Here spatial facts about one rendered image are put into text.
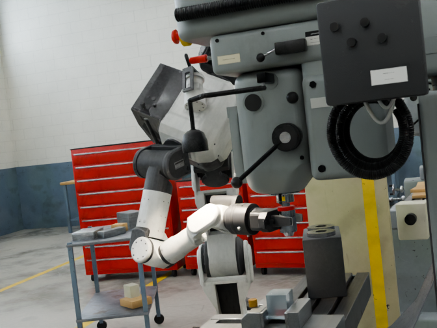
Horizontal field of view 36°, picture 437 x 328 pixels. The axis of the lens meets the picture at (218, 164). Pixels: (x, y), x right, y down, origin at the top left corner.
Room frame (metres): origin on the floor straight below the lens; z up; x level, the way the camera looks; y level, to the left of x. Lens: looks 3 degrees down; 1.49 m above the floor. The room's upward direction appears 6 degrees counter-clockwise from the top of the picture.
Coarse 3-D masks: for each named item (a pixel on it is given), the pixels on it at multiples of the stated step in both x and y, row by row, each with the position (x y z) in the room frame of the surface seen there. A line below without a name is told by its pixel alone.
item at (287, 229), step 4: (280, 212) 1.77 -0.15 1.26; (284, 212) 1.76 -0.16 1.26; (288, 212) 1.76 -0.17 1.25; (292, 212) 1.76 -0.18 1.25; (288, 216) 1.76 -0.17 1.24; (292, 216) 1.76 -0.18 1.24; (296, 220) 1.78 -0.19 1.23; (296, 224) 1.77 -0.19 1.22; (280, 228) 1.77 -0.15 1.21; (284, 228) 1.76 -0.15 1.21; (288, 228) 1.76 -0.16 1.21; (292, 228) 1.76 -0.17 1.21; (296, 228) 1.77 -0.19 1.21; (284, 232) 1.76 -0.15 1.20; (288, 232) 1.76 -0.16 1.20
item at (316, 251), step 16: (320, 224) 2.25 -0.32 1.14; (304, 240) 2.06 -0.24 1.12; (320, 240) 2.05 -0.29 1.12; (336, 240) 2.04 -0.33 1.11; (304, 256) 2.06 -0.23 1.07; (320, 256) 2.05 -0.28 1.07; (336, 256) 2.04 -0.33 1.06; (320, 272) 2.05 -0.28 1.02; (336, 272) 2.04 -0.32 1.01; (320, 288) 2.05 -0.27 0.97; (336, 288) 2.05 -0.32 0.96
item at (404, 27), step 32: (352, 0) 1.34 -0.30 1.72; (384, 0) 1.32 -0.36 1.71; (416, 0) 1.30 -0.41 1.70; (320, 32) 1.37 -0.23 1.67; (352, 32) 1.34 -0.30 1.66; (384, 32) 1.32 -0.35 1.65; (416, 32) 1.30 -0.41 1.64; (352, 64) 1.34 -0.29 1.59; (384, 64) 1.32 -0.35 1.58; (416, 64) 1.30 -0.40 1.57; (352, 96) 1.35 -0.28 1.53; (384, 96) 1.33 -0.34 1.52
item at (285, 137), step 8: (280, 128) 1.64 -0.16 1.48; (288, 128) 1.64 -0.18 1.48; (296, 128) 1.64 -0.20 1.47; (272, 136) 1.66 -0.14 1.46; (280, 136) 1.64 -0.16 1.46; (288, 136) 1.64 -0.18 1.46; (296, 136) 1.63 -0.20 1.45; (280, 144) 1.65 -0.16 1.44; (288, 144) 1.64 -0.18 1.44; (296, 144) 1.64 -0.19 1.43; (240, 176) 1.69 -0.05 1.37; (232, 184) 1.68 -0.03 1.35; (240, 184) 1.68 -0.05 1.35
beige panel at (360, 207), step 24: (312, 192) 3.50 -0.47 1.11; (336, 192) 3.46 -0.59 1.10; (360, 192) 3.41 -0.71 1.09; (384, 192) 3.37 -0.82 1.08; (312, 216) 3.50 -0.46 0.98; (336, 216) 3.46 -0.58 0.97; (360, 216) 3.42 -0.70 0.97; (384, 216) 3.38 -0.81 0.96; (360, 240) 3.42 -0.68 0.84; (384, 240) 3.38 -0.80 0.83; (360, 264) 3.43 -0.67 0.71; (384, 264) 3.39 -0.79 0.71; (384, 288) 3.39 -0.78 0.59; (384, 312) 3.39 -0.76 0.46
